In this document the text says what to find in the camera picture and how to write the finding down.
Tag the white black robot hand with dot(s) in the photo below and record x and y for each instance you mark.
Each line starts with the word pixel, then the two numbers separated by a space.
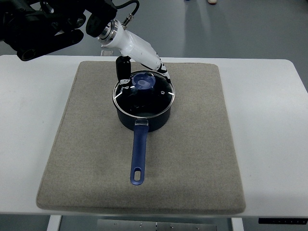
pixel 131 47

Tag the glass pot lid blue knob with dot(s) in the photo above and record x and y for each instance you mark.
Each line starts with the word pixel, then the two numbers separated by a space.
pixel 144 94

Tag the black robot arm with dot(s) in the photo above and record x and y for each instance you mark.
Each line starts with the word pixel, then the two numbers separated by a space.
pixel 34 28

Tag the lower metal floor plate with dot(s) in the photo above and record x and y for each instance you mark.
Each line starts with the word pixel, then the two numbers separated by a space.
pixel 107 52

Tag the beige fabric mat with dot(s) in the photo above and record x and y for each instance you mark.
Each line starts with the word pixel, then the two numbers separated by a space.
pixel 188 166

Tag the white table leg left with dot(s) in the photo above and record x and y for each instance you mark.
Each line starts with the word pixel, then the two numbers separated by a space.
pixel 54 223

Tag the white table leg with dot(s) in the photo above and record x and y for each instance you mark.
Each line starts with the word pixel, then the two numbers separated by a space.
pixel 237 224
pixel 54 223

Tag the white table leg right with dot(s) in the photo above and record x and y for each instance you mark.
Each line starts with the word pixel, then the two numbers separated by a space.
pixel 237 224

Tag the black desk control panel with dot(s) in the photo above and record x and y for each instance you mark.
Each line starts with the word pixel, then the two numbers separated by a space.
pixel 286 221

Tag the dark saucepan blue handle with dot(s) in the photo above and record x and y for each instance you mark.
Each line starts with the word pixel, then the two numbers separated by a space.
pixel 141 127

